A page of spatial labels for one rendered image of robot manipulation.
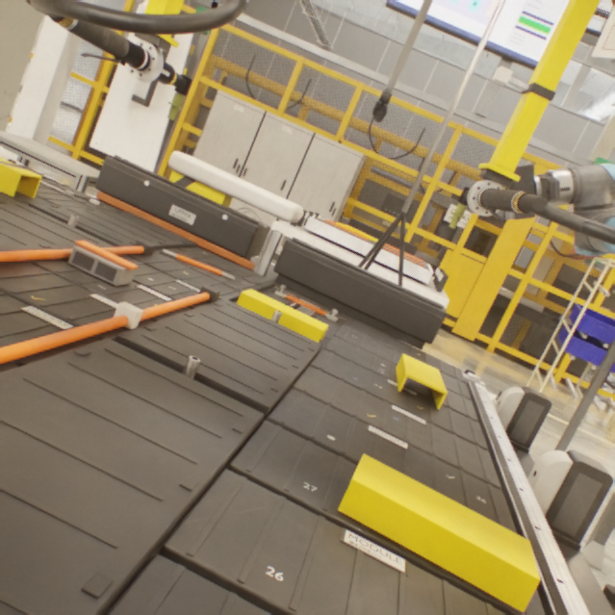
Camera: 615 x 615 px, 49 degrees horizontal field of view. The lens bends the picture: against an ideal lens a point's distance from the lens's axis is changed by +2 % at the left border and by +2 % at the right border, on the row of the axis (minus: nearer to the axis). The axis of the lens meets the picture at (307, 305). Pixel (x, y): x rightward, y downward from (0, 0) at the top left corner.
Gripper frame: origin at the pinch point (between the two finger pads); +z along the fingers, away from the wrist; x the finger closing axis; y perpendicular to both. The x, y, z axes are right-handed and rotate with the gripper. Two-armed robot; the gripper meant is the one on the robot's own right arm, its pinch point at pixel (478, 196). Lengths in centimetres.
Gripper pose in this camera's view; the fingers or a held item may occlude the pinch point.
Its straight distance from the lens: 175.1
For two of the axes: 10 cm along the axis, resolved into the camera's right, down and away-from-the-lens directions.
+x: -1.1, -9.7, -2.0
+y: -0.5, -2.0, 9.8
